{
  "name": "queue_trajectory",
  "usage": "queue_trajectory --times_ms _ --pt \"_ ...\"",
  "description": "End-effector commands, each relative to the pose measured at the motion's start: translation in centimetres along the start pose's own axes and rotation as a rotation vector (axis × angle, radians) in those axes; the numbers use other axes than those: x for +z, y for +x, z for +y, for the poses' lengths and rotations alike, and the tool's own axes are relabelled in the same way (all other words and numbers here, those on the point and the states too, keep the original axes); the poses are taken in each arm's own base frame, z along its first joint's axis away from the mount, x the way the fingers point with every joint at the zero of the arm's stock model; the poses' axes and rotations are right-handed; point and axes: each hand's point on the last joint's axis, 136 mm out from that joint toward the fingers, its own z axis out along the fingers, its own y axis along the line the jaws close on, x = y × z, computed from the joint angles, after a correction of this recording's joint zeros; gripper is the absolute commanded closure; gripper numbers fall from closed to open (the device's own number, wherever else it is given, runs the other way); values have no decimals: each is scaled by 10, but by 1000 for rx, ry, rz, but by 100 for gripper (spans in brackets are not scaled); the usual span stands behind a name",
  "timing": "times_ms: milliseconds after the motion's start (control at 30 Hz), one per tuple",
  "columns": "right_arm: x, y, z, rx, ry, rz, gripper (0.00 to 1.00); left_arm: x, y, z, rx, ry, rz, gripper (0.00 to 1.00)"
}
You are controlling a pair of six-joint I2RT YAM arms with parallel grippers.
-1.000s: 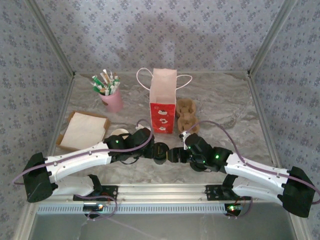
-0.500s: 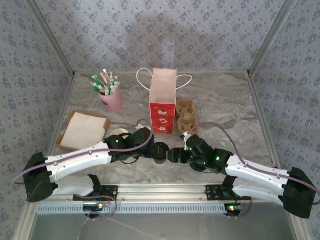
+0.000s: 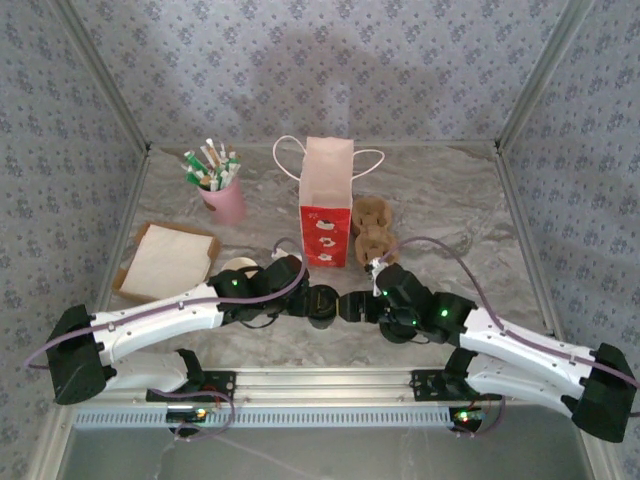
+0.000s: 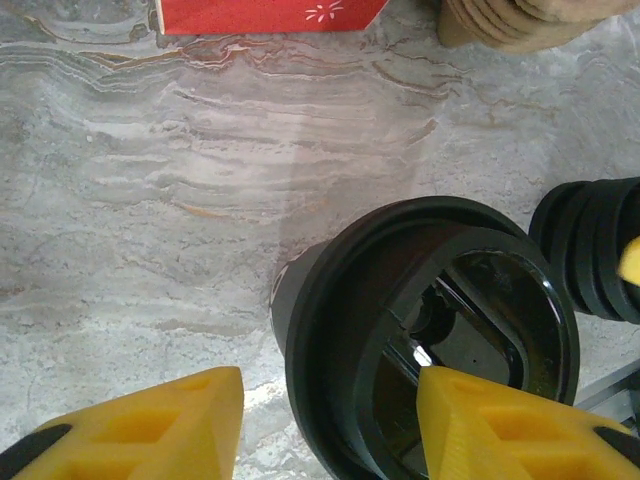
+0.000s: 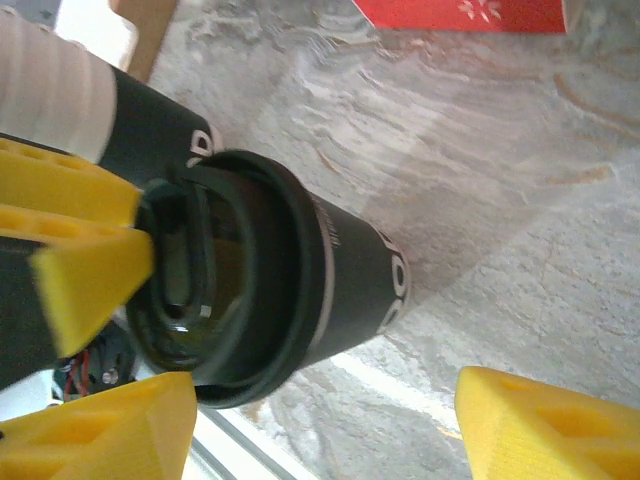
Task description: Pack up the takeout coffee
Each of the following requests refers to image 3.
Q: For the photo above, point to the brown pulp cup carrier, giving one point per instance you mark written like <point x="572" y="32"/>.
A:
<point x="372" y="235"/>

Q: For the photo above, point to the red white paper gift bag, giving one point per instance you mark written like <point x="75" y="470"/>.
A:
<point x="327" y="200"/>

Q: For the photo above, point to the white napkin stack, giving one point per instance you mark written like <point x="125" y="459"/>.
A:
<point x="170" y="260"/>

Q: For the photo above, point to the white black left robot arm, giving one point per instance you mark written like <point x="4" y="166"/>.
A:
<point x="150" y="325"/>

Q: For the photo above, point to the cream paper cup stack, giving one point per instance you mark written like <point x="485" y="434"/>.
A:
<point x="240" y="264"/>

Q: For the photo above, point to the pink cup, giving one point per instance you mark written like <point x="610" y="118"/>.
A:
<point x="225" y="205"/>

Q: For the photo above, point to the green white sugar stick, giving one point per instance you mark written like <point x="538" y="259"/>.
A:
<point x="231" y="169"/>
<point x="196" y="178"/>
<point x="194" y="161"/>

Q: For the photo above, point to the brown white sugar stick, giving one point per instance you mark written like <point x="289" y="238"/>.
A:
<point x="219" y="151"/>
<point x="232" y="151"/>

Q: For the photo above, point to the controller board with LED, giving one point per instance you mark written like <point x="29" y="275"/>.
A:
<point x="467" y="417"/>
<point x="187" y="415"/>

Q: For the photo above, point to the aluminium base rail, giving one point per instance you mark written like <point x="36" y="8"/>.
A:
<point x="325" y="385"/>

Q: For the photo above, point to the aluminium table edge rail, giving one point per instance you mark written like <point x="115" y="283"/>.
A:
<point x="527" y="240"/>
<point x="132" y="200"/>

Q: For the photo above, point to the aluminium frame post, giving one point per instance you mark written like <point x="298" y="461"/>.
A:
<point x="540" y="75"/>
<point x="107" y="75"/>

